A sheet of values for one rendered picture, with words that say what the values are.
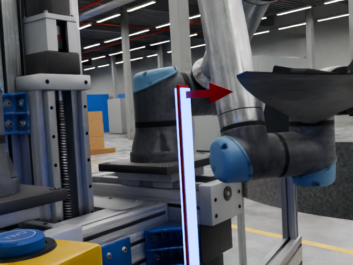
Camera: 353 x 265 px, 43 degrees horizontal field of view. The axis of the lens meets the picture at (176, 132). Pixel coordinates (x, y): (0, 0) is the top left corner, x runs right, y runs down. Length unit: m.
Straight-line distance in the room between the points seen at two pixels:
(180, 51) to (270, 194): 4.81
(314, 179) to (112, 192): 0.58
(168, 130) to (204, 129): 10.45
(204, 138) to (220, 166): 10.87
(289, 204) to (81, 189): 0.47
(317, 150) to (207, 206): 0.33
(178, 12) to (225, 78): 6.68
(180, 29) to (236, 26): 6.60
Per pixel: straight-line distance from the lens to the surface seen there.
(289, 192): 1.03
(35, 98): 0.97
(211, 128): 11.34
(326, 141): 0.78
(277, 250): 0.98
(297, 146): 0.75
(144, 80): 1.09
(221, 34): 0.75
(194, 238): 0.55
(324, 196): 2.52
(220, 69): 0.74
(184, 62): 7.32
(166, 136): 1.08
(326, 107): 0.56
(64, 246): 0.33
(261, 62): 10.30
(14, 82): 1.03
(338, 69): 0.70
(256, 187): 2.89
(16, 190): 0.80
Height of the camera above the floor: 1.16
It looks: 3 degrees down
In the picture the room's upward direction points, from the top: 3 degrees counter-clockwise
